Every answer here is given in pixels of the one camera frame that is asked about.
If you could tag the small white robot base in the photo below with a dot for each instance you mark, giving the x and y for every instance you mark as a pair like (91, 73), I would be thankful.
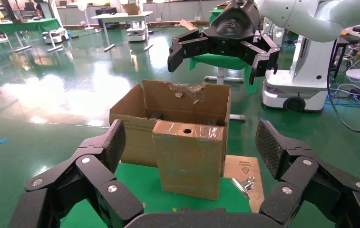
(135, 33)

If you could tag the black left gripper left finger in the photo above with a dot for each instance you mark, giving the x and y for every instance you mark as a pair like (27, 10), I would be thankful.
(88, 170)

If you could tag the white office table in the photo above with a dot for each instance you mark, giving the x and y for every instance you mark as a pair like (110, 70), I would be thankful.
(120, 15)

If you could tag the large open cardboard carton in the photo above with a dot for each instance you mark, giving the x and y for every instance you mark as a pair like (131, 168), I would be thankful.
(132, 141)

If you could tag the silver binder clip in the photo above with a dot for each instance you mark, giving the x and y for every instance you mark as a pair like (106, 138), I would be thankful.
(241, 186)

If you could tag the notched black foam block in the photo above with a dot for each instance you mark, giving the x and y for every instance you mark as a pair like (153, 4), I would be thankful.
(157, 115)

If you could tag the blue floor scrap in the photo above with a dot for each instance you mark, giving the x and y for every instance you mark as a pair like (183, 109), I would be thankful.
(2, 141)

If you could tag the flat black foam block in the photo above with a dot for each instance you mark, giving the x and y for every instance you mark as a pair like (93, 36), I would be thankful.
(213, 122)

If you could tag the small taped cardboard box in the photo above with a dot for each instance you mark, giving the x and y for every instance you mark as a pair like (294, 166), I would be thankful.
(186, 163)

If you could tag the white wheeled robot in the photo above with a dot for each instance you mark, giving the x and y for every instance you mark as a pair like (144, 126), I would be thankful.
(309, 69)

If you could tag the long green-covered table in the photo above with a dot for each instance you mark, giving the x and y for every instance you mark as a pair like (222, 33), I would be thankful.
(25, 25)

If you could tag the black cabinet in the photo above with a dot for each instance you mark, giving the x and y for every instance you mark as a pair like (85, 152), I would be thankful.
(104, 12)

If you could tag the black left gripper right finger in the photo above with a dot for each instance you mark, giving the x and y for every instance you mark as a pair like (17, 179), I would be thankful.
(299, 176)

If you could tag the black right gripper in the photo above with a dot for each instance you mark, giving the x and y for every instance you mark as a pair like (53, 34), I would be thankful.
(233, 25)

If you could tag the black square stool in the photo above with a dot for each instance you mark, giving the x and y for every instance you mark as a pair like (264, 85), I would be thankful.
(351, 39)

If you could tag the low white robot base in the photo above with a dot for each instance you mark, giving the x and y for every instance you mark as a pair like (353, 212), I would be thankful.
(55, 34)

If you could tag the cardboard box on white table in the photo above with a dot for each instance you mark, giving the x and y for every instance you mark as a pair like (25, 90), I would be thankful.
(132, 9)

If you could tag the white pedestal fan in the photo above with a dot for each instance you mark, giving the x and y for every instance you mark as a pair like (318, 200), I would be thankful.
(82, 4)

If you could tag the large green-covered table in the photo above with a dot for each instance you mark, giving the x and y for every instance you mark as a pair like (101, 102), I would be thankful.
(217, 61)

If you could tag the small green-covered table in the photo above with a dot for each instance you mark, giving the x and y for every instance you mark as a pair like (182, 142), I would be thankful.
(216, 15)

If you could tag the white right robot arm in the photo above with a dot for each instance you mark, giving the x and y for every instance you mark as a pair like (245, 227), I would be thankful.
(309, 19)

